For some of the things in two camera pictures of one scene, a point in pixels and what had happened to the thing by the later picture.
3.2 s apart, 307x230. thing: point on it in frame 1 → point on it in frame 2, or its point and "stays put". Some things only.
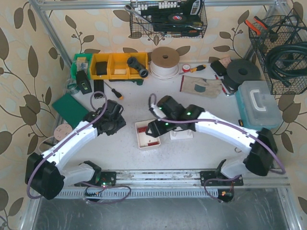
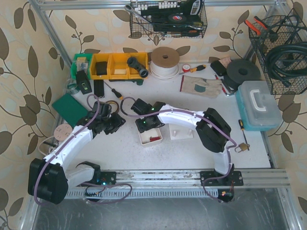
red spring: (153, 143) → (154, 138)
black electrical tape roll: (177, 18) stays put
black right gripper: (154, 129) → (145, 124)
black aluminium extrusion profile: (99, 86) stays put
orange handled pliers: (258, 31) stays put
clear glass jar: (72, 86) stays put
